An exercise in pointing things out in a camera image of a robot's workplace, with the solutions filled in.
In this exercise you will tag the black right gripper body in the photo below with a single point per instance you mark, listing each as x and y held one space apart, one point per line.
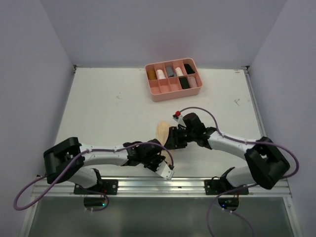
190 135

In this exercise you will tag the beige underwear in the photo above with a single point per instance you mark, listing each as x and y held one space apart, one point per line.
162 130

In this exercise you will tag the black underwear orange trim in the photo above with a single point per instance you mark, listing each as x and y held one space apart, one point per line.
184 83

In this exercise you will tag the pink underwear cream waistband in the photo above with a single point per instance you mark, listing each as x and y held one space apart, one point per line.
193 82

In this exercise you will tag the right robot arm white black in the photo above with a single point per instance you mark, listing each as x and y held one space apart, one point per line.
266 165

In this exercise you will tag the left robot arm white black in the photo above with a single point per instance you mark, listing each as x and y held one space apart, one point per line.
75 162

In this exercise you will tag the black rolled underwear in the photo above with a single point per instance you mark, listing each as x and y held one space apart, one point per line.
189 69

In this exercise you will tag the grey rolled underwear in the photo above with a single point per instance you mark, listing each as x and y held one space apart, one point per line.
170 72

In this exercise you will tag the brown rolled underwear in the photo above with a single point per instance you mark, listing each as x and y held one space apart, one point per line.
151 75

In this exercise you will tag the pink divided organizer tray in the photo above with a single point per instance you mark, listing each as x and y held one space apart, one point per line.
170 88

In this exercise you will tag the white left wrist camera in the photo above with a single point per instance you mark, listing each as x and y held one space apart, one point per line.
164 171

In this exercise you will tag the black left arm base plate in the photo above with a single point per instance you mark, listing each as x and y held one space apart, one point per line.
105 186

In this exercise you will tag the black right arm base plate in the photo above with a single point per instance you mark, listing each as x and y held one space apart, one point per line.
230 180

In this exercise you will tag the aluminium table frame rail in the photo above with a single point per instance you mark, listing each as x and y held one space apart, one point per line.
110 106

